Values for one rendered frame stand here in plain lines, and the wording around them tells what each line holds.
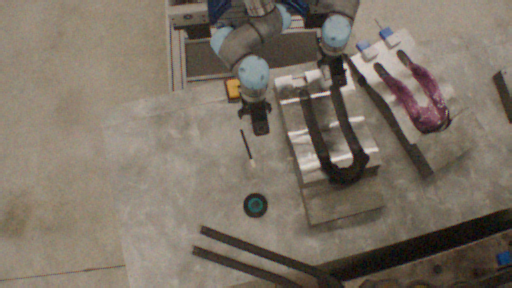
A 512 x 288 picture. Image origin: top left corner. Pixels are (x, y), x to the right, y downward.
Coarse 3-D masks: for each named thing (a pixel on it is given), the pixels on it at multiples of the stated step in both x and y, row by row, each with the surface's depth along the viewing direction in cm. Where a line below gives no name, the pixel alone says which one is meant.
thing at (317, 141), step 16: (304, 96) 163; (336, 96) 164; (304, 112) 162; (336, 112) 162; (352, 128) 160; (320, 144) 157; (352, 144) 156; (320, 160) 155; (368, 160) 151; (336, 176) 158; (352, 176) 158
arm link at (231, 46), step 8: (248, 24) 126; (216, 32) 126; (224, 32) 125; (232, 32) 126; (240, 32) 125; (248, 32) 125; (256, 32) 126; (216, 40) 126; (224, 40) 125; (232, 40) 125; (240, 40) 125; (248, 40) 125; (256, 40) 126; (216, 48) 126; (224, 48) 125; (232, 48) 124; (240, 48) 124; (248, 48) 126; (256, 48) 128; (224, 56) 125; (232, 56) 124; (240, 56) 123; (232, 64) 124
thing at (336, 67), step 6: (330, 60) 143; (336, 60) 143; (342, 60) 143; (330, 66) 144; (336, 66) 144; (342, 66) 144; (330, 72) 145; (336, 72) 145; (342, 72) 145; (336, 78) 145; (342, 78) 145; (336, 84) 146; (342, 84) 146
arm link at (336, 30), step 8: (328, 16) 130; (336, 16) 125; (344, 16) 127; (328, 24) 125; (336, 24) 125; (344, 24) 125; (352, 24) 129; (328, 32) 125; (336, 32) 125; (344, 32) 125; (328, 40) 127; (336, 40) 125; (344, 40) 126; (328, 48) 134; (336, 48) 131
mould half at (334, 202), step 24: (312, 72) 165; (288, 96) 163; (312, 96) 163; (288, 120) 161; (336, 120) 161; (360, 120) 161; (288, 144) 166; (336, 144) 156; (312, 168) 152; (312, 192) 157; (336, 192) 158; (360, 192) 158; (312, 216) 155; (336, 216) 156
